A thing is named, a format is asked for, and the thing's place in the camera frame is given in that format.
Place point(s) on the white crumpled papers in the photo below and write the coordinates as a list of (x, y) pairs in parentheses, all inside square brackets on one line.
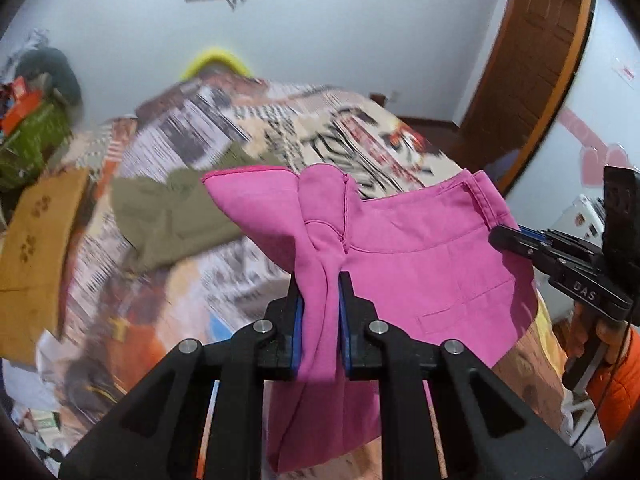
[(25, 395)]

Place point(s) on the pink heart wall sticker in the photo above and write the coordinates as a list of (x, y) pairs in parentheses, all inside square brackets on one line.
[(595, 155)]

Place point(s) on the red wall label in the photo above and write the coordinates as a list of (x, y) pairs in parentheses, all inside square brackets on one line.
[(625, 70)]

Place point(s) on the olive green pants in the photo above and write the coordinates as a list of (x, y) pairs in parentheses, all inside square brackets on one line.
[(175, 215)]

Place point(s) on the person's right hand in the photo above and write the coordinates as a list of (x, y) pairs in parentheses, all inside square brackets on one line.
[(615, 345)]

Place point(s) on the yellow pillow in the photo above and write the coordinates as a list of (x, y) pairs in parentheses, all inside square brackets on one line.
[(215, 60)]

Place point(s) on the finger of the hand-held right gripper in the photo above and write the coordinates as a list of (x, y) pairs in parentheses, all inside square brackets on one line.
[(540, 233), (510, 240)]

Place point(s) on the grey plush toy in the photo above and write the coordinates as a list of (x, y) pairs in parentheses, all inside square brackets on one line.
[(52, 72)]

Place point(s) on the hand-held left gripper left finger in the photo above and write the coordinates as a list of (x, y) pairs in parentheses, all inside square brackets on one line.
[(299, 335)]

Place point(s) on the mustard paw print cloth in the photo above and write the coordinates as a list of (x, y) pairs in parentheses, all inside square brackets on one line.
[(35, 240)]

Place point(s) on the brown wooden door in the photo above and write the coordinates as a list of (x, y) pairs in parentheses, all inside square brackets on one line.
[(530, 70)]

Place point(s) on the white crumpled plastic bag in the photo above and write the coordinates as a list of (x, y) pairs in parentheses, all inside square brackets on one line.
[(35, 40)]

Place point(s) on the green bag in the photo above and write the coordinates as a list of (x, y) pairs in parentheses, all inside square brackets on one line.
[(32, 145)]

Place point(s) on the orange box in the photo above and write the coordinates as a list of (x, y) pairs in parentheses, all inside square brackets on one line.
[(22, 102)]

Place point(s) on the person's right forearm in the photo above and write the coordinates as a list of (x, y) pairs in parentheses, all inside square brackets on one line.
[(622, 400)]

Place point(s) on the pink pants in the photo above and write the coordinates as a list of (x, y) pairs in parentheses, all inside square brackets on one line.
[(425, 260)]

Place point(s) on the brown wooden furniture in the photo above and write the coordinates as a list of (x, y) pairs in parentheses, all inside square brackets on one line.
[(382, 100)]

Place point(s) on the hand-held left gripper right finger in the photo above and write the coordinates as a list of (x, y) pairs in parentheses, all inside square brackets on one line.
[(345, 335)]

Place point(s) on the white appliance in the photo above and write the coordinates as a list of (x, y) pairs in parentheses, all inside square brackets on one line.
[(575, 217)]

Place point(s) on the printed blanket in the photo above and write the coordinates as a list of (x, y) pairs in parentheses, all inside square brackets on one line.
[(150, 320)]

